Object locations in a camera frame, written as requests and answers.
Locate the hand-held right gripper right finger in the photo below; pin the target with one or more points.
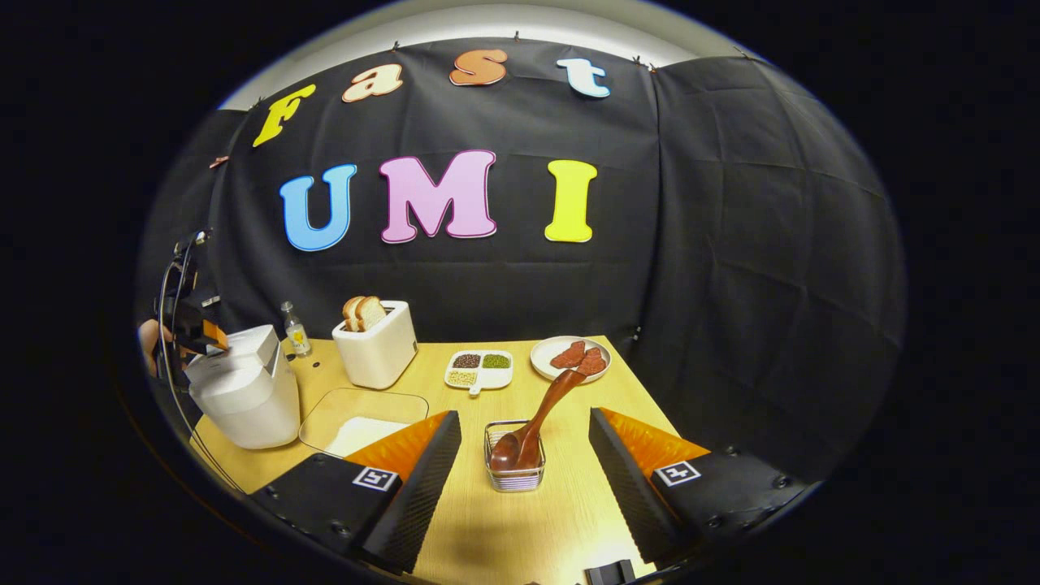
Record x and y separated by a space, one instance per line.
630 496

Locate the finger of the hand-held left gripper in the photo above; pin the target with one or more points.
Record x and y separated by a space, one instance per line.
213 335

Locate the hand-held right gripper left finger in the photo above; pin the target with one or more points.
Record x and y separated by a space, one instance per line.
414 504

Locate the white rice cooker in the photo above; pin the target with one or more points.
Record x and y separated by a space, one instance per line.
244 398

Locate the brown wooden spoon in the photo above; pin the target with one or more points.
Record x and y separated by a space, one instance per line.
540 410

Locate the small glass bottle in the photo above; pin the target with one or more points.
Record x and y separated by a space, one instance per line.
297 335

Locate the clear plastic container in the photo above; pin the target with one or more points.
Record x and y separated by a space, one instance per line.
333 406

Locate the pile of yellow beans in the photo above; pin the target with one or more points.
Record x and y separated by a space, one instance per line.
461 378

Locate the bread slice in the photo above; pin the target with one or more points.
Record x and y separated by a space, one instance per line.
349 315
371 312

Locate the red meat piece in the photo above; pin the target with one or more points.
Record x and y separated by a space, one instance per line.
567 355
593 361

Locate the white divided dish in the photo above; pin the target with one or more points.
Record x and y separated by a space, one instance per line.
496 377

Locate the white toaster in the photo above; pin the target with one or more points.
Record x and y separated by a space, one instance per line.
378 357

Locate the pile of dark beans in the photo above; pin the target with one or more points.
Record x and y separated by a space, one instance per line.
466 361

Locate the round white plate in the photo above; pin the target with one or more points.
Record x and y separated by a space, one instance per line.
543 367

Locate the pile of green beans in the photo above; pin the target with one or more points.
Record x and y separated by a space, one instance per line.
496 361

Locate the black backdrop cloth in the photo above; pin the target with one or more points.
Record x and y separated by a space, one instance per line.
731 268

